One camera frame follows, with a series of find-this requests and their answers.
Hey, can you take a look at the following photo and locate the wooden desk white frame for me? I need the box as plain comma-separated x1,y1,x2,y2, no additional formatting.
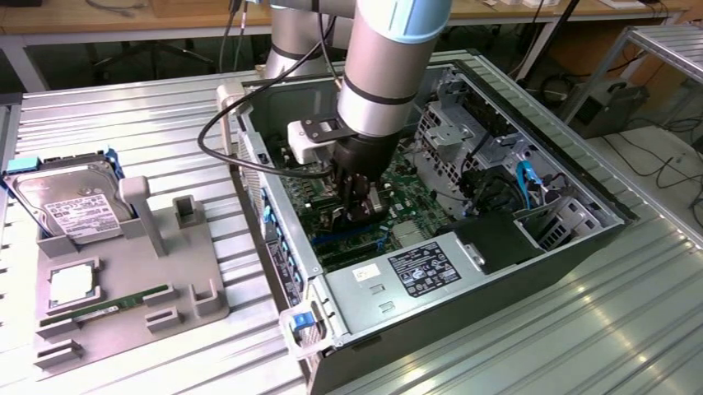
432,0,687,81
0,0,356,92

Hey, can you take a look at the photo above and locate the black chair base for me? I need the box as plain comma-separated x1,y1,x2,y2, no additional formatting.
90,39,218,81

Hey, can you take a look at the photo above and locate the black graphics card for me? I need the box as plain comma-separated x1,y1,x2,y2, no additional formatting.
306,184,394,242

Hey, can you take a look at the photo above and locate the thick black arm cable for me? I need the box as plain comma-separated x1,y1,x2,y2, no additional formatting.
197,16,352,179

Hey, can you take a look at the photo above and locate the black power wire bundle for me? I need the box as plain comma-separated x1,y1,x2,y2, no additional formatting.
460,169,520,211

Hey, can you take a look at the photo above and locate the blue data wire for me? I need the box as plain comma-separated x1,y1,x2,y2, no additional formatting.
514,160,537,211

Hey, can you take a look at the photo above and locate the aluminium slat table frame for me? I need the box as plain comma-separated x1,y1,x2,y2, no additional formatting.
564,25,703,124

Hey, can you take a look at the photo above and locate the white cable on desk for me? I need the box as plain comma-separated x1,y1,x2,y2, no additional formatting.
85,0,150,18

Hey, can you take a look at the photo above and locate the black plastic air shroud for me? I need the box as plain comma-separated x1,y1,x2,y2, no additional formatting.
453,211,544,275

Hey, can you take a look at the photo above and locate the silver chipset heatsink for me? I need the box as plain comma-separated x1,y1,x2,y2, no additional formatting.
392,225,434,249

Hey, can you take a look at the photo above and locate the blue disk caddy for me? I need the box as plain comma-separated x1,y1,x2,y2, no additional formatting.
1,144,122,183

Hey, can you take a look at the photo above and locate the grey parts rack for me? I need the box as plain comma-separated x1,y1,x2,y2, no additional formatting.
32,176,232,369

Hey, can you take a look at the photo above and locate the silver hard disk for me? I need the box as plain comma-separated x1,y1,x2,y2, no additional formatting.
4,163,137,240

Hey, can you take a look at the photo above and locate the green RAM stick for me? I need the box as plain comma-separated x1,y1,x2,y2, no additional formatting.
41,286,169,326

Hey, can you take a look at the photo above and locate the black floor cable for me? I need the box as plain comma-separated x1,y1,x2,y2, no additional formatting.
600,118,703,188

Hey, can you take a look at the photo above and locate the open black PC case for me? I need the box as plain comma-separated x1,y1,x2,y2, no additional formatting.
216,48,641,392

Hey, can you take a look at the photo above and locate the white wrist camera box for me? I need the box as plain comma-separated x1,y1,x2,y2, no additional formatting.
285,118,353,164

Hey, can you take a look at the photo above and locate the metal drive cage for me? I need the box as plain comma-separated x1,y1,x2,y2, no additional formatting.
413,67,520,207

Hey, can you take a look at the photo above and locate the green motherboard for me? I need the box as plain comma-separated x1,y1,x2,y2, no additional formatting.
270,135,457,275

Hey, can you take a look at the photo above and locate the silver CPU chip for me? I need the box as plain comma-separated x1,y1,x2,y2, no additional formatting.
48,265,98,304

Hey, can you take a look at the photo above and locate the black expansion slot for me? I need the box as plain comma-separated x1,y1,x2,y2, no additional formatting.
320,246,380,268

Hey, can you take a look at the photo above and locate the grey box with handle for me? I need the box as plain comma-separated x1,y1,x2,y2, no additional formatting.
563,80,652,140

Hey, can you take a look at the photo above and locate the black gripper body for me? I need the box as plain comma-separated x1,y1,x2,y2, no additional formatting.
328,132,401,183

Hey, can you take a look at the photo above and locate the grey power supply unit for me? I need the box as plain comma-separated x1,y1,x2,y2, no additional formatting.
322,232,488,337

